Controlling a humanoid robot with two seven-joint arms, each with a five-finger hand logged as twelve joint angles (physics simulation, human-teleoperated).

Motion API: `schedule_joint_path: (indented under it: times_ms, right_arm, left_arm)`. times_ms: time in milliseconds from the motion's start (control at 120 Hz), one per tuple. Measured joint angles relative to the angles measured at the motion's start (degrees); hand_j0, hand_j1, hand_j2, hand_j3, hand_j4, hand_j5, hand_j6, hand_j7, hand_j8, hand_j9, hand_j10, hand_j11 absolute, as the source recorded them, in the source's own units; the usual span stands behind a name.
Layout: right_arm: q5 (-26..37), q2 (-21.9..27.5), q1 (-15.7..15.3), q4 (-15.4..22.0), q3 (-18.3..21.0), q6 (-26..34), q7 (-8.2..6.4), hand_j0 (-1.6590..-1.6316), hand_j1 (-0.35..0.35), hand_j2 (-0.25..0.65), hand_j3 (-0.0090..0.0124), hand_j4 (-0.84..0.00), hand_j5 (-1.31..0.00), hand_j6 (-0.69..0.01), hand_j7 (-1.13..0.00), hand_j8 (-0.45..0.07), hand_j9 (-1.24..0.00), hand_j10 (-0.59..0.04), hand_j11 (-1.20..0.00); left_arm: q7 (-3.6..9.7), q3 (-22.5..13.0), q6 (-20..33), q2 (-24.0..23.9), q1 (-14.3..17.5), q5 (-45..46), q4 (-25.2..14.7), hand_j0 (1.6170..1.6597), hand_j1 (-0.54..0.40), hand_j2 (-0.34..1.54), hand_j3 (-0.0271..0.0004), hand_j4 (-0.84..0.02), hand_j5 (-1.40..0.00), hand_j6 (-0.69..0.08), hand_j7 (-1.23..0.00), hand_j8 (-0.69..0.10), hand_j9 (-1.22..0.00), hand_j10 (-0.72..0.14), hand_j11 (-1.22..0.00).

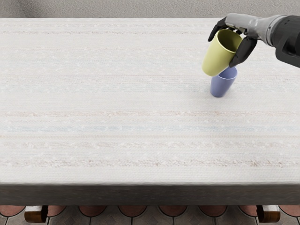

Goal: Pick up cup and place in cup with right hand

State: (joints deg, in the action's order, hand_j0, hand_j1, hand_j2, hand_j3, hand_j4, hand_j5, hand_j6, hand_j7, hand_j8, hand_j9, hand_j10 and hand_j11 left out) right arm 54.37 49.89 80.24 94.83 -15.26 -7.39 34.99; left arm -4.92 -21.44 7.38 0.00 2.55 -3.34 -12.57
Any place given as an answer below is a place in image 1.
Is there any yellow-green cup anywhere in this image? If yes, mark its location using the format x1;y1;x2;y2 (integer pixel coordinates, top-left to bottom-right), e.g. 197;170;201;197
202;29;244;77

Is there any lavender blue cup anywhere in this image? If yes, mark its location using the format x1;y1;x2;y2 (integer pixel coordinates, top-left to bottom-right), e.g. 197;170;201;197
210;66;238;98

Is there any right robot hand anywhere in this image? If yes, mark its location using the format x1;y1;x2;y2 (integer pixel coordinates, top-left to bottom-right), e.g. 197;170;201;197
207;13;280;68

